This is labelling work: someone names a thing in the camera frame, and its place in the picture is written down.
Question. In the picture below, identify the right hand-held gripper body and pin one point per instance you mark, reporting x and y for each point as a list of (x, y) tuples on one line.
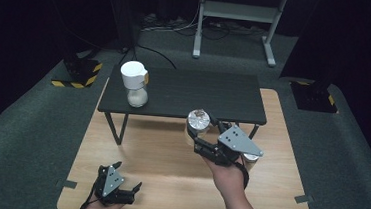
[(237, 142)]

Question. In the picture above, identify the glass jar with yellow granules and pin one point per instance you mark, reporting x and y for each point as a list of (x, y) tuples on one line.
[(199, 119)]

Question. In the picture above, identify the black base with striped edge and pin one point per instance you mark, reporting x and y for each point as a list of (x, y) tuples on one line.
[(79, 72), (314, 98)]

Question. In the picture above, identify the white-lidded jar with white powder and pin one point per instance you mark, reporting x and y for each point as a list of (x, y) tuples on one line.
[(135, 80)]

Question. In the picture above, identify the black low shelf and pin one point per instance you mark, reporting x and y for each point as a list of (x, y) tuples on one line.
[(181, 90)]

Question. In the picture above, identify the person's right hand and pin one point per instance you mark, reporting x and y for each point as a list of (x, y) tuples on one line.
[(228, 178)]

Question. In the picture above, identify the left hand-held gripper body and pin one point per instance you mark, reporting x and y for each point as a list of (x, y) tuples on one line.
[(112, 185)]

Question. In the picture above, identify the grey metal stand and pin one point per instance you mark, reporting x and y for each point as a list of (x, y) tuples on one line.
[(237, 11)]

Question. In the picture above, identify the grey tape strip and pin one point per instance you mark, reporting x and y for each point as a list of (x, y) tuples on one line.
[(303, 199), (66, 184)]

